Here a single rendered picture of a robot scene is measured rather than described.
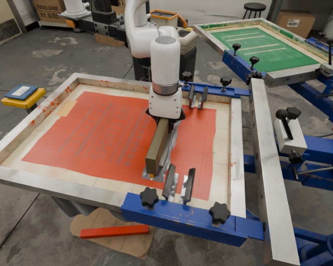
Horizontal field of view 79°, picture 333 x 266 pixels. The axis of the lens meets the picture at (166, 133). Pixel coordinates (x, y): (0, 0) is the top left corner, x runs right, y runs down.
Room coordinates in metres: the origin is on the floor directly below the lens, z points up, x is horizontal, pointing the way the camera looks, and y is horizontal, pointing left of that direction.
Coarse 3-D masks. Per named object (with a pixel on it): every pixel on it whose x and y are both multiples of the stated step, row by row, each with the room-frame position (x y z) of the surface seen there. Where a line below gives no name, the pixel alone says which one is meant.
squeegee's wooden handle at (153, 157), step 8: (160, 120) 0.47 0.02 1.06; (168, 120) 0.48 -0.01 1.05; (160, 128) 0.44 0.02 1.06; (168, 128) 0.47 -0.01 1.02; (160, 136) 0.41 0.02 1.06; (152, 144) 0.37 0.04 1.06; (160, 144) 0.38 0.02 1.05; (152, 152) 0.35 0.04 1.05; (160, 152) 0.37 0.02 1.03; (152, 160) 0.32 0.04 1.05; (152, 168) 0.32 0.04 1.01
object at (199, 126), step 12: (84, 96) 0.75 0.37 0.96; (96, 96) 0.75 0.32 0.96; (108, 96) 0.75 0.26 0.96; (120, 96) 0.75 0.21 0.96; (72, 108) 0.66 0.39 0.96; (84, 108) 0.66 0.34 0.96; (204, 108) 0.66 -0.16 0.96; (72, 120) 0.59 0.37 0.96; (192, 120) 0.59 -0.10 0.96; (204, 120) 0.59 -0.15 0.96; (180, 132) 0.52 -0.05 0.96; (192, 132) 0.52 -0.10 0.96; (204, 132) 0.52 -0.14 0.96
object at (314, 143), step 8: (304, 136) 0.42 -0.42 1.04; (312, 144) 0.39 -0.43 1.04; (320, 144) 0.39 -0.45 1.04; (328, 144) 0.39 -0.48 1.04; (304, 152) 0.37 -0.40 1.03; (312, 152) 0.36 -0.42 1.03; (320, 152) 0.36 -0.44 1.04; (328, 152) 0.36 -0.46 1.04; (312, 160) 0.36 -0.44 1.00; (320, 160) 0.36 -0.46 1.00; (328, 160) 0.35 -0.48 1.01
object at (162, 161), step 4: (172, 132) 0.48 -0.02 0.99; (168, 136) 0.47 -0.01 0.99; (168, 140) 0.45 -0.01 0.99; (168, 144) 0.43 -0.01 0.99; (164, 148) 0.41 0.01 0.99; (168, 148) 0.42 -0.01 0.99; (164, 152) 0.40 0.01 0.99; (164, 156) 0.38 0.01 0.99; (160, 160) 0.37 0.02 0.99; (164, 160) 0.37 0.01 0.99; (160, 164) 0.35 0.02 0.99
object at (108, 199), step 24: (216, 96) 0.70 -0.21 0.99; (24, 120) 0.55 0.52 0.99; (240, 120) 0.55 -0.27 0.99; (0, 144) 0.43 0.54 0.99; (240, 144) 0.43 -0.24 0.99; (0, 168) 0.34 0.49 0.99; (240, 168) 0.34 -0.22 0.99; (48, 192) 0.27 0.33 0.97; (72, 192) 0.26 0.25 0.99; (96, 192) 0.26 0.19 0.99; (240, 192) 0.26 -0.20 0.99; (240, 216) 0.20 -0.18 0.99
